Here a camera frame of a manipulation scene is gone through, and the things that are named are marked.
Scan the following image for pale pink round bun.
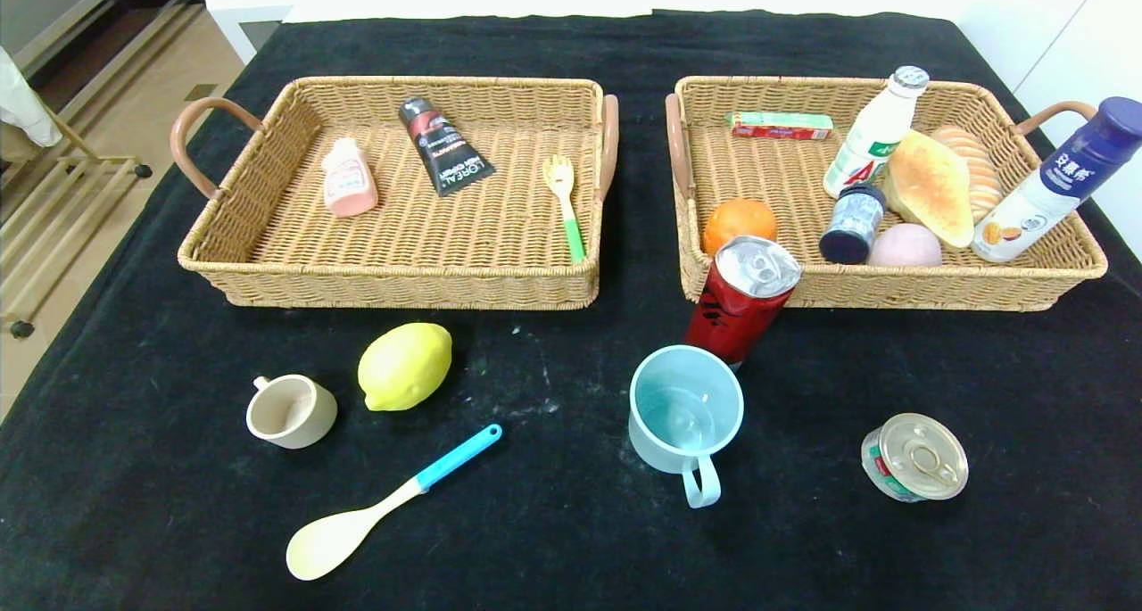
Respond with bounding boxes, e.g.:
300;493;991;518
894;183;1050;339
867;223;944;268

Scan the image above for striped bread loaf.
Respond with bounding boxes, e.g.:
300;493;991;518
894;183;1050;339
931;126;1004;224

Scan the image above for red soda can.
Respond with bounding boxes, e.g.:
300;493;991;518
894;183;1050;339
685;235;803;367

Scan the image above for small pink bottle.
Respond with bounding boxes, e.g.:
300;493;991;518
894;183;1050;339
321;136;379;218

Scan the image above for grey metal shelf frame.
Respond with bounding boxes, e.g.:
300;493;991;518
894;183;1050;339
0;0;208;90

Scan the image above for rectangular wicker basket brown handles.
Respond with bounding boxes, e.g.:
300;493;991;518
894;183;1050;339
665;76;1109;312
170;76;619;310

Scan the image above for black cosmetic tube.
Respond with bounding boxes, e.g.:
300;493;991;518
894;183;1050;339
398;96;496;198

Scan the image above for gold metal rolling rack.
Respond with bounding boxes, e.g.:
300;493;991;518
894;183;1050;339
0;103;153;340

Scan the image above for small beige cup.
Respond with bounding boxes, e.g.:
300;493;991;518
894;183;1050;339
246;375;339;450

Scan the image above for black tablecloth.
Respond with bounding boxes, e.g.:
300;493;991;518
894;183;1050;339
0;9;1142;611

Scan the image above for beige spoon blue handle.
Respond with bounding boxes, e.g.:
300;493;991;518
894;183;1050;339
285;424;503;582

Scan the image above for red green candy box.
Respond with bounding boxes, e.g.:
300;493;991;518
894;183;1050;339
725;111;834;141

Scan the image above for white hanging cloth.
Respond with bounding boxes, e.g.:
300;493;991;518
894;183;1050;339
0;47;63;148

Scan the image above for short silver tin can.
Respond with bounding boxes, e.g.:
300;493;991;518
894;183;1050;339
861;413;970;503

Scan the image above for yellow lemon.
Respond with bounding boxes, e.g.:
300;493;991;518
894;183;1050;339
358;322;453;412

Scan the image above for beige fork green handle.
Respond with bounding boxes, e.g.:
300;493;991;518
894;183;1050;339
542;154;587;265

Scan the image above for yellow bread bun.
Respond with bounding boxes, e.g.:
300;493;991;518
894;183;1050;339
883;129;975;251

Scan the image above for light blue mug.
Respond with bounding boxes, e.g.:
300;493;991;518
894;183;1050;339
628;344;745;510

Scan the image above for white bottle blue cap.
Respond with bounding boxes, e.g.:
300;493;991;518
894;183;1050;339
971;96;1142;264

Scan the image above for white milk drink bottle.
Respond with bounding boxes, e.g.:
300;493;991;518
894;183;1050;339
823;65;931;200

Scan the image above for orange fruit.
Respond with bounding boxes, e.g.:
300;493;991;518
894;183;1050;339
702;198;779;257

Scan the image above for small dark blue jar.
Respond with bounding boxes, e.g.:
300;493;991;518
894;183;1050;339
818;183;888;265

